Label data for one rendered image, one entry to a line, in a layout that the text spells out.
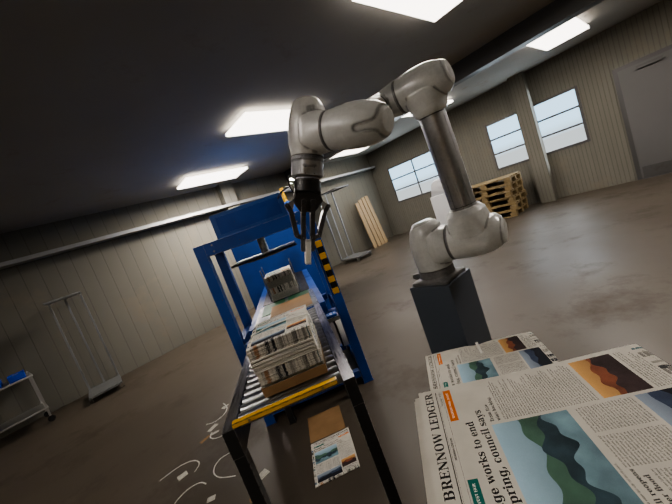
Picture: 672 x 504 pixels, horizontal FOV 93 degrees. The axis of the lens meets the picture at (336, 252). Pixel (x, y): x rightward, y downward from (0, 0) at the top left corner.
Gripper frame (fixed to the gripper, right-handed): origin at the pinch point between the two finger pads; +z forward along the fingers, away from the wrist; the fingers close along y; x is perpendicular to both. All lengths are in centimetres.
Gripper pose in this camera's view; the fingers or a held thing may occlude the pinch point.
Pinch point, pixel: (307, 251)
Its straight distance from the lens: 91.1
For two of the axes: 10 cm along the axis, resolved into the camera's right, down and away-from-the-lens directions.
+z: 0.0, 10.0, 0.8
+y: 9.7, -0.2, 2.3
